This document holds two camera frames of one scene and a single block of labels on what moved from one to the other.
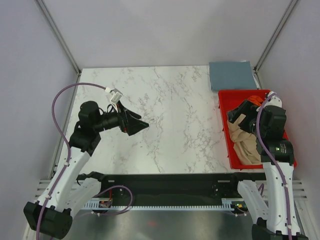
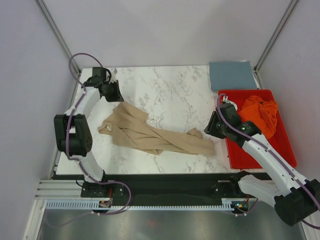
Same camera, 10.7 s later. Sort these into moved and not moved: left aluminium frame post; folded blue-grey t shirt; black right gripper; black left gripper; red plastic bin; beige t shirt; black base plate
Moved: beige t shirt; black right gripper; black left gripper
Not moved: red plastic bin; folded blue-grey t shirt; left aluminium frame post; black base plate
